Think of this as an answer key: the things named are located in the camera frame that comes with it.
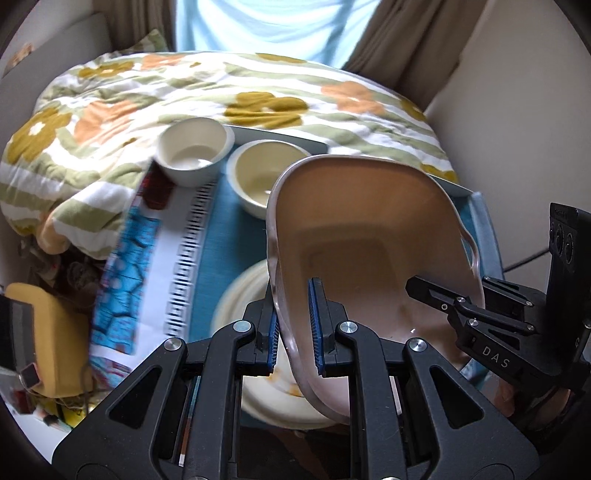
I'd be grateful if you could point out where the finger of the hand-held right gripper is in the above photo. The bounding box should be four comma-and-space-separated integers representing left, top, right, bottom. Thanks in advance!
405, 275, 533, 352
482, 275, 548, 311

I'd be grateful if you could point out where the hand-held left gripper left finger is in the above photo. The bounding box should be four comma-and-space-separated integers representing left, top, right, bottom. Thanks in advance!
52, 300, 280, 480

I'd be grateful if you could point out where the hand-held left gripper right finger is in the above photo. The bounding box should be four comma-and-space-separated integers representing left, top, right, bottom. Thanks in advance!
307, 278, 539, 480

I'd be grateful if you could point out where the small cream cartoon plate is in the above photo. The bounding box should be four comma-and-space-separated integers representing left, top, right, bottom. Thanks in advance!
231, 272, 333, 416

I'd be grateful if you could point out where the large yellow cartoon plate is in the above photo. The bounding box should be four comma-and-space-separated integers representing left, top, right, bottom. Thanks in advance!
211, 258, 335, 422

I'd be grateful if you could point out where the pink bowl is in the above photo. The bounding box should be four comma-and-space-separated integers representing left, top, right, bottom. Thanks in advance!
265, 154, 485, 425

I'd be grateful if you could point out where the person's right hand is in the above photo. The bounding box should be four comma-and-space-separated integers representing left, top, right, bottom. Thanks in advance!
538, 385, 575, 428

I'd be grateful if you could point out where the teal patterned tablecloth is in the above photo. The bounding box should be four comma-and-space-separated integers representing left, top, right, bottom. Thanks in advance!
90, 161, 504, 402

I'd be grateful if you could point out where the cream bowl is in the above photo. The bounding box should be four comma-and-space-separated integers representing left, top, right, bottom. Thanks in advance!
227, 141, 312, 220

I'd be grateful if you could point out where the white tray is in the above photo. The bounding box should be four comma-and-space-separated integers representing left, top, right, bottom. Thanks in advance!
224, 124, 474, 198

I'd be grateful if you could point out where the white bowl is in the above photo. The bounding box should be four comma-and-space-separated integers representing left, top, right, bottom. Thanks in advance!
154, 117, 235, 188

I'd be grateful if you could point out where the brown curtain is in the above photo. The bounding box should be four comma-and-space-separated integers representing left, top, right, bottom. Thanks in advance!
95, 0, 179, 52
344, 0, 490, 110

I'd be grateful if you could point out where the dark grey box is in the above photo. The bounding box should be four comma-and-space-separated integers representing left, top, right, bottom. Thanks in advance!
0, 295, 42, 389

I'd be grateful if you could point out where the floral duvet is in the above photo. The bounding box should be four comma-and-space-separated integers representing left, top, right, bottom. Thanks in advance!
0, 50, 458, 259

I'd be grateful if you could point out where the light blue hanging cloth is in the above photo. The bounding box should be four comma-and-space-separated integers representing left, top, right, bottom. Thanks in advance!
175, 0, 382, 70

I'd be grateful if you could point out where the green checked pillow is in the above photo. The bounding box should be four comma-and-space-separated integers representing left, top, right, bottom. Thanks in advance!
124, 30, 169, 56

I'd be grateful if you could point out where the white headboard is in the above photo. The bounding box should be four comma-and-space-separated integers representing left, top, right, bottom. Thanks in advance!
0, 11, 112, 88

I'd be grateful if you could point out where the black cable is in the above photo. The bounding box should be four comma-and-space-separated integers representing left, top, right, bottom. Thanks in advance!
503, 247, 555, 273

